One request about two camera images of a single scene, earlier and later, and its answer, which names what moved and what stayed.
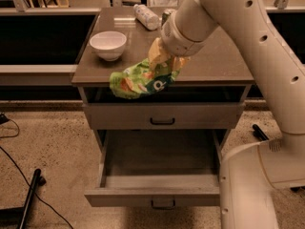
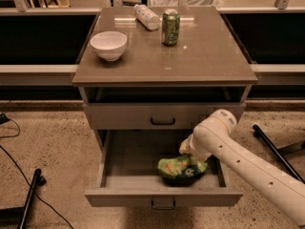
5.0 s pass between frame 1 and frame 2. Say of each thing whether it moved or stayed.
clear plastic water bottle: stayed
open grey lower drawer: stayed
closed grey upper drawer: stayed
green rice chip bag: moved
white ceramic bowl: stayed
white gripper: moved
